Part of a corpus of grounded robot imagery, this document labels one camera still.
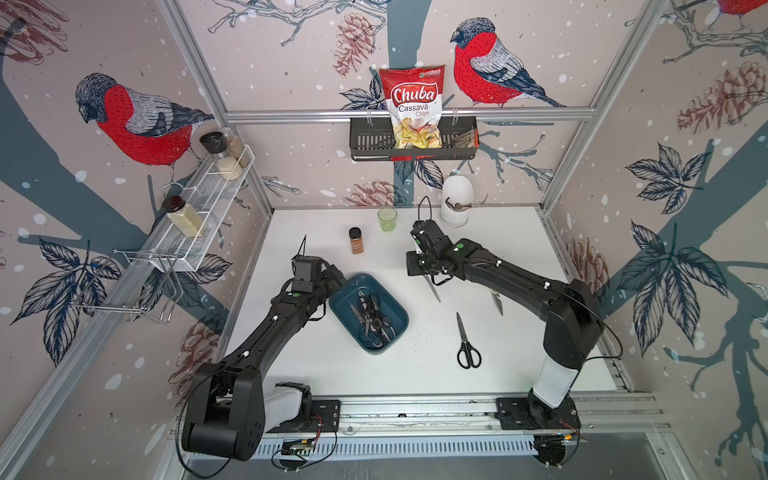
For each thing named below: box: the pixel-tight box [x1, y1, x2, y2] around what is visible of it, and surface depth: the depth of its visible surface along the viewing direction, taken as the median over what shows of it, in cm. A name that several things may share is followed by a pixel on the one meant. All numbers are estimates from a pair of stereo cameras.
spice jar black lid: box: [199, 131, 244, 181], surface depth 83 cm
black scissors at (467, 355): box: [456, 312, 482, 369], surface depth 85 cm
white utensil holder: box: [441, 175, 474, 226], surface depth 113 cm
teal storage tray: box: [329, 273, 410, 355], surface depth 91 cm
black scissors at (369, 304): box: [357, 293, 383, 329], surface depth 94 cm
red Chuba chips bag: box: [379, 65, 446, 149], surface depth 84 cm
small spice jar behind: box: [227, 135, 249, 168], surface depth 87 cm
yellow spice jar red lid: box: [162, 195, 203, 238], surface depth 69 cm
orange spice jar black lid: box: [348, 226, 365, 254], surface depth 103 cm
